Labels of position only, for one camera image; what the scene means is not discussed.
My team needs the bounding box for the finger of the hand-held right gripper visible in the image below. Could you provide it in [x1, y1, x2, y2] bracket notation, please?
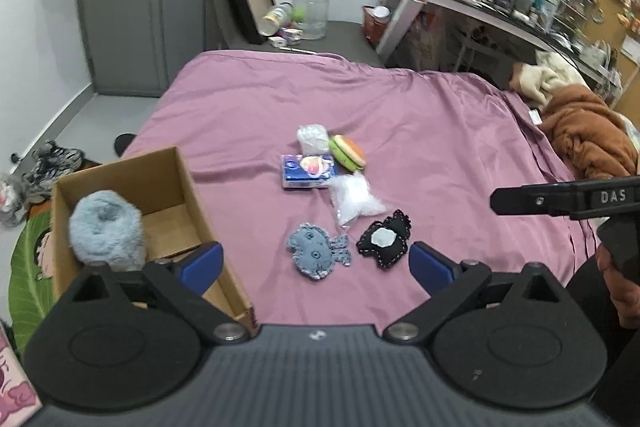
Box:
[490, 176, 640, 218]

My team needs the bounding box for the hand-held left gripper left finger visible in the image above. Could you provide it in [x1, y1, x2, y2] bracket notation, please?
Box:
[66, 241, 251, 344]

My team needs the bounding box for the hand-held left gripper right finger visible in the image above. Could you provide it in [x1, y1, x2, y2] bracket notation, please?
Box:
[382, 241, 569, 343]

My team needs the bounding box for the black stitched plush white patch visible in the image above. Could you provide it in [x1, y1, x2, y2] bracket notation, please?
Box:
[355, 209, 412, 269]

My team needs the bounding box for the brown cardboard box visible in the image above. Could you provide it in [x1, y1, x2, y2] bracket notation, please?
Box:
[51, 147, 259, 339]

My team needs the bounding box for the denim fish plush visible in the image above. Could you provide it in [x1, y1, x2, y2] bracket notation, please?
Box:
[285, 223, 354, 282]

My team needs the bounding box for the blue tissue packet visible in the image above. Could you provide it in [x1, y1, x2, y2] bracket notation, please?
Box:
[280, 154, 335, 192]

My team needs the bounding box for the hamburger plush toy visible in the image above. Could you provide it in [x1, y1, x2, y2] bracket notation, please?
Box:
[328, 134, 368, 172]

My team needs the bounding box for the white package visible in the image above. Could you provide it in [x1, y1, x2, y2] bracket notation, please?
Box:
[297, 124, 331, 156]

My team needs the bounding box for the person's right hand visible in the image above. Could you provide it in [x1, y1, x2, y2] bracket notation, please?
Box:
[596, 251, 640, 332]

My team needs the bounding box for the person's black clothing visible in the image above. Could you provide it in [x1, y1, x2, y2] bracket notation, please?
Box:
[565, 254, 640, 408]

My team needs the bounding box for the brown fleece blanket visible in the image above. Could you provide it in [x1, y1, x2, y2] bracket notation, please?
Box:
[539, 84, 639, 181]

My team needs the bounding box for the fluffy grey-blue plush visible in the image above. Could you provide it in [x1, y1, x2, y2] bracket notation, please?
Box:
[68, 190, 147, 271]

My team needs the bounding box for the purple bed sheet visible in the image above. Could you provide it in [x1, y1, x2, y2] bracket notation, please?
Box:
[121, 50, 640, 326]

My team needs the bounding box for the black slipper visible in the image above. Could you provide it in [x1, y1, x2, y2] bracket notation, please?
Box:
[113, 133, 137, 156]

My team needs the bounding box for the green leaf cartoon mat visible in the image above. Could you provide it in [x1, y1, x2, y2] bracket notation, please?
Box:
[9, 202, 57, 354]

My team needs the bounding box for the grey sneaker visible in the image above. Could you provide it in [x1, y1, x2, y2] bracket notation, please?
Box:
[36, 140, 85, 174]
[21, 161, 77, 204]

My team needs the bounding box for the clear plastic bag with trash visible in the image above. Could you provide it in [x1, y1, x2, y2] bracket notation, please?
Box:
[0, 172, 32, 229]

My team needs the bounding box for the cork board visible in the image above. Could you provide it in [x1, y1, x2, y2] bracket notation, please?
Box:
[595, 0, 640, 75]

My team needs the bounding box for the pink printed cushion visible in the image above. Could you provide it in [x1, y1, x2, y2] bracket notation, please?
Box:
[0, 321, 44, 424]

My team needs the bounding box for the red basket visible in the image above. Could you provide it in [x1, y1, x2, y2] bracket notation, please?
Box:
[362, 5, 392, 43]

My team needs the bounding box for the tin can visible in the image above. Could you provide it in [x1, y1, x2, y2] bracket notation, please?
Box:
[257, 2, 296, 38]

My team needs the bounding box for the grey wardrobe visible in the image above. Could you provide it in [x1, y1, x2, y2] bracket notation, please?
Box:
[71, 0, 213, 98]

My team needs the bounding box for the clear plastic water jug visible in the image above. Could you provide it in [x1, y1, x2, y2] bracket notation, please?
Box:
[291, 0, 331, 40]

